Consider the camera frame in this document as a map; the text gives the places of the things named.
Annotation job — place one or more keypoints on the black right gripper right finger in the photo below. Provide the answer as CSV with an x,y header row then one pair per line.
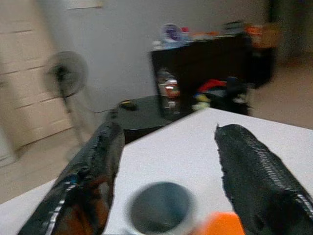
x,y
259,181

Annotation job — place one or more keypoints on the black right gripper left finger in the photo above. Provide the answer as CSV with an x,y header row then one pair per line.
x,y
80,181

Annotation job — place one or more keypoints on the orange plastic object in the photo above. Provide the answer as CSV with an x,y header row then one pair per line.
x,y
221,224

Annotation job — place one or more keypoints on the white mug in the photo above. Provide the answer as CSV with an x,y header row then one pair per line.
x,y
160,209

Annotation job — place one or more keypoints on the round black side table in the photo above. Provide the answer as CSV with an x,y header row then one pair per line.
x,y
143,117

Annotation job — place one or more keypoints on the small yellow black object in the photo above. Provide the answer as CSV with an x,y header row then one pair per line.
x,y
128,104

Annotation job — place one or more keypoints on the red cloth item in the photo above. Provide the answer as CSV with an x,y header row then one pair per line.
x,y
211,85

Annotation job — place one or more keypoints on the grey standing fan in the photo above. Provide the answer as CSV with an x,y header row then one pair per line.
x,y
67,73

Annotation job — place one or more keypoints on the black shelf cabinet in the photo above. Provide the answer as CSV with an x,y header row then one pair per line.
x,y
207,66

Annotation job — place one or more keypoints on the orange box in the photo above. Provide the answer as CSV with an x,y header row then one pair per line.
x,y
262,35

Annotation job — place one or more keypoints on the blue white container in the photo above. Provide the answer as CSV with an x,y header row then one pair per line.
x,y
171,34

